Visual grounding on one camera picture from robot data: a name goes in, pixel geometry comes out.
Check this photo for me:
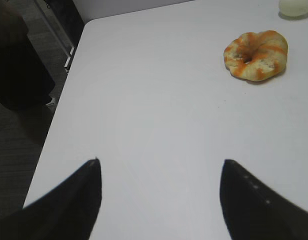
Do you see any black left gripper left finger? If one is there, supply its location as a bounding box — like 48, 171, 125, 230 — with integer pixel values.
0, 159, 102, 240

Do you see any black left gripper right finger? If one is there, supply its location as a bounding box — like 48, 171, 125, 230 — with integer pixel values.
219, 159, 308, 240

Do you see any white egg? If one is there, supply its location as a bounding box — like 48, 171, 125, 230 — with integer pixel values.
278, 0, 308, 17

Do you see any metal table leg frame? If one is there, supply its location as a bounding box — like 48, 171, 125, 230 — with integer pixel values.
35, 0, 75, 73

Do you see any orange striped bread ring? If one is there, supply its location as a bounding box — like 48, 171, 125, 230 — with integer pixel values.
223, 30, 289, 82

